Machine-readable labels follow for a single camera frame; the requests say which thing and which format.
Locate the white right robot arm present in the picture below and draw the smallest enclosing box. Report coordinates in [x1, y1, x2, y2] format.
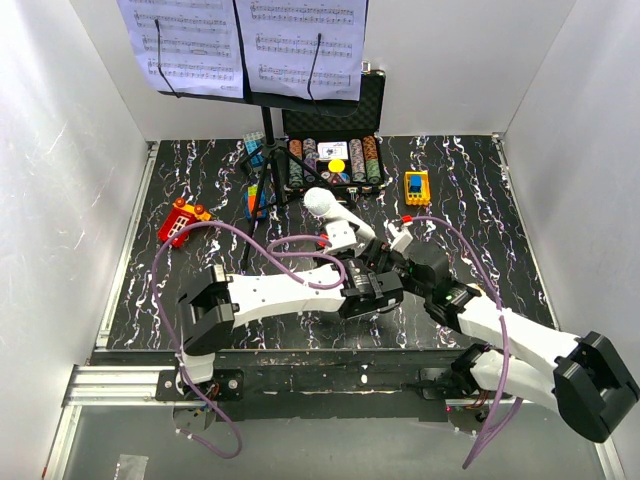
[362, 240, 639, 443]

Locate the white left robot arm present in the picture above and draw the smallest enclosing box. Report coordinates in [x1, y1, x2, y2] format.
[177, 258, 404, 400]

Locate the yellow toy block tray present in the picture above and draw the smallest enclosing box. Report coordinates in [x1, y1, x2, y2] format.
[404, 171, 431, 206]

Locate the yellow dealer chip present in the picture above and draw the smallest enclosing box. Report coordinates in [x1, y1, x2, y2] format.
[328, 159, 346, 174]

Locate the white playing card deck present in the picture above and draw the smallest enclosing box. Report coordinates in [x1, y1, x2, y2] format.
[317, 141, 349, 160]

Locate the black poker chip case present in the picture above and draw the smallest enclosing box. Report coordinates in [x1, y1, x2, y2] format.
[282, 70, 386, 196]

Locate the blue orange toy block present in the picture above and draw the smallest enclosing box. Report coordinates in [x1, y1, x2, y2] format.
[243, 184, 267, 221]

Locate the black music stand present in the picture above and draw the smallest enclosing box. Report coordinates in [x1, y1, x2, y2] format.
[153, 0, 369, 269]

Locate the light blue toy block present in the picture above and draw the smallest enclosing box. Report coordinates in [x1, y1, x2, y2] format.
[243, 131, 265, 169]

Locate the red toy bus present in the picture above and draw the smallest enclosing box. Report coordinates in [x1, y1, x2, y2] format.
[158, 197, 212, 248]

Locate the right sheet music page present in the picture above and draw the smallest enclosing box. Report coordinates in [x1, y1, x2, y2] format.
[235, 1, 368, 101]

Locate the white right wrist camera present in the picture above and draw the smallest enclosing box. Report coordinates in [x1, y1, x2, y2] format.
[387, 215, 413, 253]

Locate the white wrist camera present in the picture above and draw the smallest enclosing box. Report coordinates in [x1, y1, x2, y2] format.
[323, 220, 358, 255]
[387, 215, 413, 253]

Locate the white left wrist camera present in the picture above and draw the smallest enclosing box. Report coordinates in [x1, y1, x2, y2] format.
[323, 220, 358, 255]

